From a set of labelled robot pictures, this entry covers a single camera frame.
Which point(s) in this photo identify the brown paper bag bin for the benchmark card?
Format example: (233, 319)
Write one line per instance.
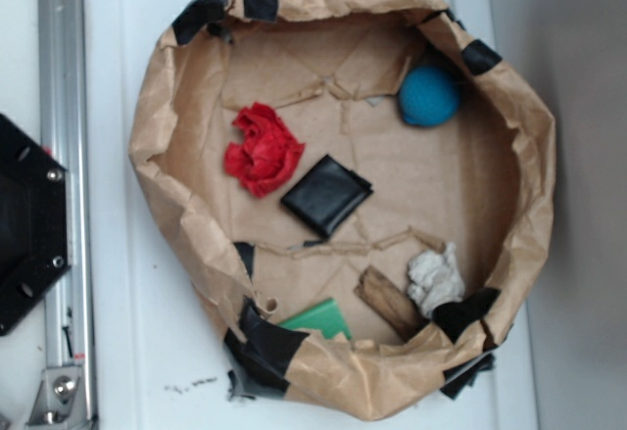
(332, 70)

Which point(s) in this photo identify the black folded wallet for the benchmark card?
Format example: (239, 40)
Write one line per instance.
(326, 195)

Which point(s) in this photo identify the crumpled white paper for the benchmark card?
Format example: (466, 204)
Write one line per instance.
(435, 279)

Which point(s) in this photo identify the aluminium extrusion rail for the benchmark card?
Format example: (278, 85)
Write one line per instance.
(68, 305)

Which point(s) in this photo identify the blue textured ball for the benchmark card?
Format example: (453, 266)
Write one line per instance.
(429, 96)

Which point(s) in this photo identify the green flat card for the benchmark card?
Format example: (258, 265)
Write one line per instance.
(324, 316)

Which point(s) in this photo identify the brown wooden block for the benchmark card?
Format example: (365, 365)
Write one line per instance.
(390, 303)

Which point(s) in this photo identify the metal corner bracket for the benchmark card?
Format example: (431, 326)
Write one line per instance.
(61, 401)

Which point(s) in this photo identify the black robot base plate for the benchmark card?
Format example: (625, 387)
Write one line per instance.
(34, 224)

